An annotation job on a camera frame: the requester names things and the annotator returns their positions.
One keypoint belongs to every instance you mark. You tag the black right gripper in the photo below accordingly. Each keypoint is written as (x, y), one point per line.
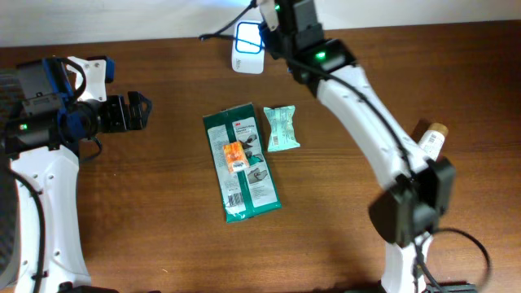
(279, 39)

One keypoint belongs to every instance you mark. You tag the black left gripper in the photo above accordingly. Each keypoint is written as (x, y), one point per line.
(125, 117)

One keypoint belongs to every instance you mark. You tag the light green small packet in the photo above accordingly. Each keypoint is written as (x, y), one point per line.
(282, 136)

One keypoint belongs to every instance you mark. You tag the orange small packet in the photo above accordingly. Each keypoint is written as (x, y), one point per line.
(235, 157)

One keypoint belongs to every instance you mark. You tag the dark green wipes pack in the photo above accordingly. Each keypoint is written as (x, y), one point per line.
(246, 185)

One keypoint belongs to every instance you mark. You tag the white tube with cork cap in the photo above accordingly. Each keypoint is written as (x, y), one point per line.
(432, 141)

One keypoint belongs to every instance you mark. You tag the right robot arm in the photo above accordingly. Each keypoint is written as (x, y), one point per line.
(416, 188)

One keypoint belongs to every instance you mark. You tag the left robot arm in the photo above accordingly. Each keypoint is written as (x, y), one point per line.
(59, 102)

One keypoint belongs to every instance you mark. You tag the white barcode scanner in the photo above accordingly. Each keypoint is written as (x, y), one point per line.
(248, 53)

